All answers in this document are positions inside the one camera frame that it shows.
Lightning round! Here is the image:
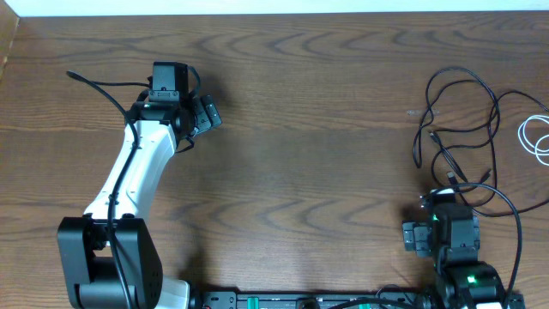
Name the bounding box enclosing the thin black USB cable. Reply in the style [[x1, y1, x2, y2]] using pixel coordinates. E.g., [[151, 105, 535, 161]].
[[412, 66, 502, 209]]

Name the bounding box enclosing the white USB cable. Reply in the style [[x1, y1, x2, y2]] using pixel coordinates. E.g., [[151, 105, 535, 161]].
[[517, 113, 549, 167]]

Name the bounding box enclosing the thick black USB cable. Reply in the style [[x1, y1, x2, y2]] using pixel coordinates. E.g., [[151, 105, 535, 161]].
[[445, 87, 549, 219]]

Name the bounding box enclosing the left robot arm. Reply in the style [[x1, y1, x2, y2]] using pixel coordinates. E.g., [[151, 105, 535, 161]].
[[57, 61, 222, 308]]

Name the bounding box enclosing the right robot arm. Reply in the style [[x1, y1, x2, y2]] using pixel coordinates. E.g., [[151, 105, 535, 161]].
[[402, 203, 506, 309]]

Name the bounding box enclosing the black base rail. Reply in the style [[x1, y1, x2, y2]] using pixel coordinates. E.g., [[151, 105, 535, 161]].
[[188, 289, 527, 309]]

